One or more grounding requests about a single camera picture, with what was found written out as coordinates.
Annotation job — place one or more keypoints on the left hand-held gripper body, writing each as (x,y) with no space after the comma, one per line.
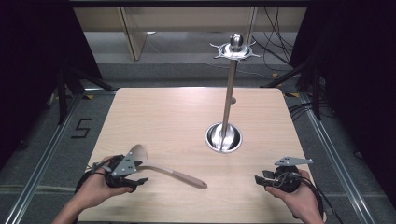
(124,166)

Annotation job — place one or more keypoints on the aluminium floor rail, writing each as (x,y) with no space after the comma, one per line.
(339,161)
(43,158)

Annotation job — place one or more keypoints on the light wooden cabinet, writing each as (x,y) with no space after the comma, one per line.
(186,18)

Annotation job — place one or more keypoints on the metal utensil rack stand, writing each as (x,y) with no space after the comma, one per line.
(229,93)

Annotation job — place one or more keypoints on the person's right hand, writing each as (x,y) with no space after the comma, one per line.
(300,199)

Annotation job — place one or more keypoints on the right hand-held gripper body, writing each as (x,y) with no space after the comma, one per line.
(288,179)

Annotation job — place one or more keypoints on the beige silicone ladle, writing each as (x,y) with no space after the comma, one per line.
(174,175)

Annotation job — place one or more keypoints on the black metal stand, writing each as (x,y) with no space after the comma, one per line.
(63,93)
(316,93)

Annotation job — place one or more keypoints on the person's left hand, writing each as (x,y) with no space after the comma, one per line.
(95,190)

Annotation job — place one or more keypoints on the dark curtain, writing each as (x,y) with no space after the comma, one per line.
(31,62)
(358,77)

